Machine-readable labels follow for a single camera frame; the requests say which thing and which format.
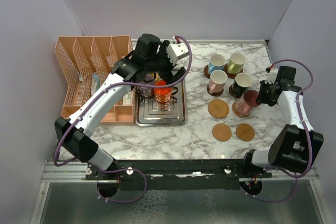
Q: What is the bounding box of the black front mounting rail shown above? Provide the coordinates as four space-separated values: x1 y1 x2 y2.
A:
86 159 271 191

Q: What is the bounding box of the orange mug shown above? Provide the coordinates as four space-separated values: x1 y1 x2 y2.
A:
153 80 179 103

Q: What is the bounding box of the dark walnut coaster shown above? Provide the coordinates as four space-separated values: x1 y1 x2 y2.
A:
207 86 224 97

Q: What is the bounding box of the woven rattan coaster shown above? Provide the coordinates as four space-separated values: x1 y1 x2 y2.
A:
207 99 229 119
232 101 252 118

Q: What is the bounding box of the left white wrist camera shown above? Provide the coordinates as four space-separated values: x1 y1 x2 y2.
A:
166 42 189 65

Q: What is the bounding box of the lilac mug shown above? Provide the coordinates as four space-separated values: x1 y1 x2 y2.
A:
136 74 155 98

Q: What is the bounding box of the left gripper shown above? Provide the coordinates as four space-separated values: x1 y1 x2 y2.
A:
145 41 186 87

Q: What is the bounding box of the light wood grooved coaster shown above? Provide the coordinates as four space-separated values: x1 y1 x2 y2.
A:
236 123 255 142

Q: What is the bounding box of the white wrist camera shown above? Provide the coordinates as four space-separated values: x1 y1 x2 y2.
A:
166 42 189 65
265 68 278 84

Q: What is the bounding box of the white stationery package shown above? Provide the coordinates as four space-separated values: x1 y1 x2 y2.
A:
123 93 133 105

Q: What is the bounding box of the pale yellow mug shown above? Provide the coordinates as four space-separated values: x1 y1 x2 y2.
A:
227 52 246 74

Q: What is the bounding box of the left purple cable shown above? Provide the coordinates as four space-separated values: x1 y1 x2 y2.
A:
53 35 193 204

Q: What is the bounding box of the blue white package in organizer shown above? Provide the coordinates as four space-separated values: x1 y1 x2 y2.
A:
90 72 100 96

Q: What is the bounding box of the brown ringed wooden coaster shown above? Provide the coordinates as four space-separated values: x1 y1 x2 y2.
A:
203 65 210 79

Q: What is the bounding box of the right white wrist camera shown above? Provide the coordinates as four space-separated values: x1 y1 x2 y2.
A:
265 68 278 84

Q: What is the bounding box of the stainless steel tray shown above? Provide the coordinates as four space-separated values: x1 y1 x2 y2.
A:
135 81 187 127

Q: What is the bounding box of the dusty pink mug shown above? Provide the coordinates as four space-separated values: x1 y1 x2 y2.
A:
234 90 261 117

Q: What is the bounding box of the black mug white inside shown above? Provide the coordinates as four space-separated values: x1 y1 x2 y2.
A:
229 73 253 98

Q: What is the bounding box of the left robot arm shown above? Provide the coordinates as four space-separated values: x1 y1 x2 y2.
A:
53 34 192 179

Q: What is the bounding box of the light wood round coaster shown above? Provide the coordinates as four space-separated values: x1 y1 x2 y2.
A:
212 123 232 142

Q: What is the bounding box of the light blue mug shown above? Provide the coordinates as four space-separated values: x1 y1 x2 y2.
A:
207 54 226 74

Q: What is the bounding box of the peach plastic file organizer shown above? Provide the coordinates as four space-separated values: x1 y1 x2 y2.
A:
55 36 133 119

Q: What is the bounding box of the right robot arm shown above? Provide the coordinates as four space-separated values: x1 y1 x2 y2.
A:
241 66 324 178

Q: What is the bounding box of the white mug pink handle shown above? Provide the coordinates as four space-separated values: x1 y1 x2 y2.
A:
208 70 228 93

